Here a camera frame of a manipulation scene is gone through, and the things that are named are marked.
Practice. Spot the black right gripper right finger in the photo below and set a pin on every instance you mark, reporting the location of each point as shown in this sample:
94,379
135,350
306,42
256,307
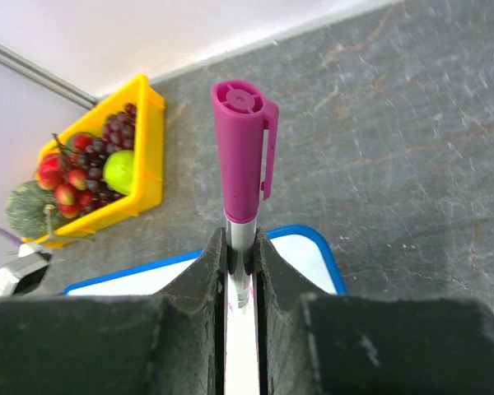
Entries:
312,342

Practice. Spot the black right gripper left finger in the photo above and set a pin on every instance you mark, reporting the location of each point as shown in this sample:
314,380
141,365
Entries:
170,342

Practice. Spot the blue framed whiteboard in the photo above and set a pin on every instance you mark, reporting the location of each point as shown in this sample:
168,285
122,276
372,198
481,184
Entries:
301,246

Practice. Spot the magenta capped whiteboard marker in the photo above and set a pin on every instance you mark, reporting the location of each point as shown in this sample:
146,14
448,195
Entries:
246,125

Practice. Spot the green apple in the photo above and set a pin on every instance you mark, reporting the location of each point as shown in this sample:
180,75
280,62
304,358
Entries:
118,171

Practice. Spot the green netted melon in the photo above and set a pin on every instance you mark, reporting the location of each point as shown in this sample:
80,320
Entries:
25,210

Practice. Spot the red yellow small fruits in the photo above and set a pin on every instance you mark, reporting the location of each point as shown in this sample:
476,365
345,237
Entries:
63,172

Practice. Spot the dark purple grape bunch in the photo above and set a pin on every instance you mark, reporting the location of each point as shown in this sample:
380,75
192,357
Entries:
117,133

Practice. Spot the yellow plastic fruit bin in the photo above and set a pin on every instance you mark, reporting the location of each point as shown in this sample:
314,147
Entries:
147,183

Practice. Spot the aluminium frame rail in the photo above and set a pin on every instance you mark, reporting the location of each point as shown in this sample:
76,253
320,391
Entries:
42,77

